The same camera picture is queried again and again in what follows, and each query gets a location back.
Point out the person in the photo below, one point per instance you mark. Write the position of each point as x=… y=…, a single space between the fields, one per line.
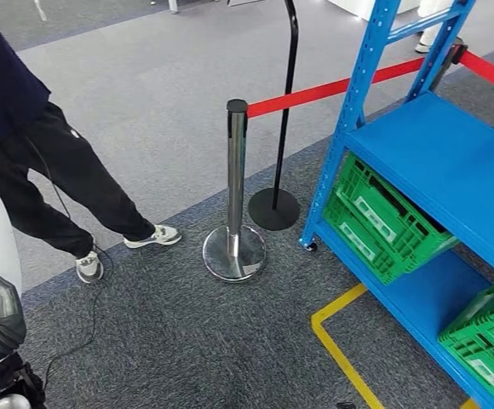
x=428 y=34
x=8 y=84

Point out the black shelf caster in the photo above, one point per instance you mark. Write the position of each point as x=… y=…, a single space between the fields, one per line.
x=312 y=247

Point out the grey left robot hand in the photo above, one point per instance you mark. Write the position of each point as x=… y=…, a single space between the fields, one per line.
x=11 y=322

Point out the blue metal shelf rack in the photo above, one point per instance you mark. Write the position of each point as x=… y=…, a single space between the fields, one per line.
x=442 y=158

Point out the green plastic crate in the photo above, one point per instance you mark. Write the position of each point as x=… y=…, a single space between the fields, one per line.
x=374 y=226
x=485 y=344

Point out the white furniture leg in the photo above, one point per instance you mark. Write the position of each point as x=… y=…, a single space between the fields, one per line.
x=40 y=10
x=173 y=5

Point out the black stand with round base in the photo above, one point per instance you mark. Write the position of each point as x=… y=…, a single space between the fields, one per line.
x=274 y=210

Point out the white display platform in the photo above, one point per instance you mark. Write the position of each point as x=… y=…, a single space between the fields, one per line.
x=357 y=7

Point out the chrome barrier post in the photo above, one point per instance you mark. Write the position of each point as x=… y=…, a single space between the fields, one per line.
x=235 y=186

